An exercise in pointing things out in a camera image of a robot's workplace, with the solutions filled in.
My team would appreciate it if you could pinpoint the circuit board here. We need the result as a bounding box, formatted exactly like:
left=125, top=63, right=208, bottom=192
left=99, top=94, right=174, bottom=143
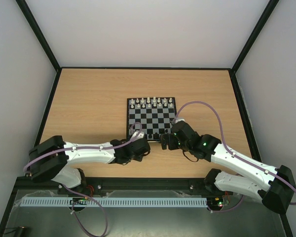
left=209, top=196, right=230, bottom=207
left=69, top=197, right=90, bottom=205

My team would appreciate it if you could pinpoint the black frame post right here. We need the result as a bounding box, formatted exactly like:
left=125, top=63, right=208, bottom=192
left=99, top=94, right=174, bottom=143
left=231, top=0, right=279, bottom=74

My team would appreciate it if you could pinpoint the black frame post left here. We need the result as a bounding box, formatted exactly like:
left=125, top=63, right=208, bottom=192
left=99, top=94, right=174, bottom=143
left=16, top=0, right=61, bottom=72

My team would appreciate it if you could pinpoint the left circuit board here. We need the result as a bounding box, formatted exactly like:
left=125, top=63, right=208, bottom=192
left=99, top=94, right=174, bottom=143
left=69, top=197, right=90, bottom=205

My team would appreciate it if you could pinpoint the black chess king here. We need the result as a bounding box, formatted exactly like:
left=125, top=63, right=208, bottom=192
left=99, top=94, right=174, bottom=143
left=153, top=132, right=160, bottom=141

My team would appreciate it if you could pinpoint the right circuit board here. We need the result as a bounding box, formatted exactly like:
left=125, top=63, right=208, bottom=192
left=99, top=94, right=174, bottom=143
left=209, top=196, right=230, bottom=207

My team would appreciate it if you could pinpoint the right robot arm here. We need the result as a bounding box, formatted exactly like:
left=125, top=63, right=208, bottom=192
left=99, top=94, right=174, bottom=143
left=160, top=120, right=296, bottom=214

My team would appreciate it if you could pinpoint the black and silver chessboard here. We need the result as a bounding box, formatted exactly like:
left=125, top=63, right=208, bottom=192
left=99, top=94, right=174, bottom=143
left=126, top=97, right=177, bottom=142

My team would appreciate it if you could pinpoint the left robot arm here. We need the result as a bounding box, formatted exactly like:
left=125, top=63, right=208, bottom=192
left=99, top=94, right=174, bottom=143
left=24, top=132, right=150, bottom=190

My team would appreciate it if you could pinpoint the black aluminium rail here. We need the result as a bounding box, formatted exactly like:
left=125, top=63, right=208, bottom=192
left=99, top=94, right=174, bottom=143
left=86, top=177, right=218, bottom=193

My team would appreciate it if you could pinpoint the white slotted cable duct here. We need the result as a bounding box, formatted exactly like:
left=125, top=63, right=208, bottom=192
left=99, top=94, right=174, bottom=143
left=20, top=197, right=207, bottom=208

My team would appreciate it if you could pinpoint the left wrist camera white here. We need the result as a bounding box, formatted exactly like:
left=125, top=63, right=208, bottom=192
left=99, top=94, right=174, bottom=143
left=130, top=131, right=145, bottom=141

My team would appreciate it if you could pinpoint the black frame post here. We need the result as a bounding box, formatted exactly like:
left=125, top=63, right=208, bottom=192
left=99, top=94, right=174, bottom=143
left=231, top=0, right=279, bottom=74
left=16, top=0, right=61, bottom=72

